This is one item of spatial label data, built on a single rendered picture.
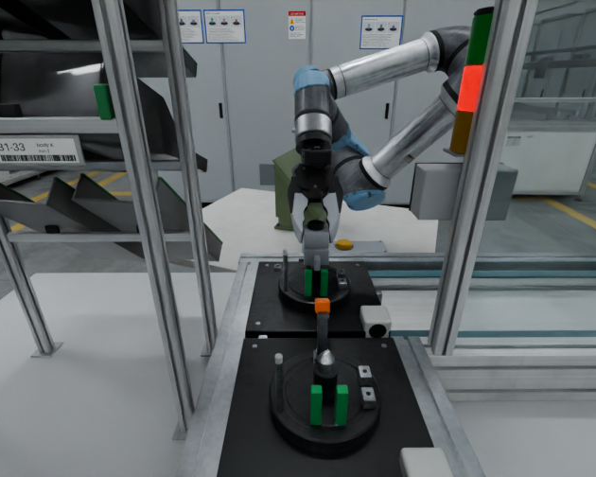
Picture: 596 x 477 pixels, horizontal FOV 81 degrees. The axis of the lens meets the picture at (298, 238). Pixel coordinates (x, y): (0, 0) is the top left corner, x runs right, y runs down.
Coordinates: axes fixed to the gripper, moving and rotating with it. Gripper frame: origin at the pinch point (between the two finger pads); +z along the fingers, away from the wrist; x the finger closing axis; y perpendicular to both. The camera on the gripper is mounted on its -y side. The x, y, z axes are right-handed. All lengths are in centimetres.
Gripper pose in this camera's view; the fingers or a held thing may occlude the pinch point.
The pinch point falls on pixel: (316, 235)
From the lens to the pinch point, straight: 62.4
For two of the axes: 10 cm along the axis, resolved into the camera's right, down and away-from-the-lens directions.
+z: 0.1, 9.6, -2.9
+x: -10.0, 0.0, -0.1
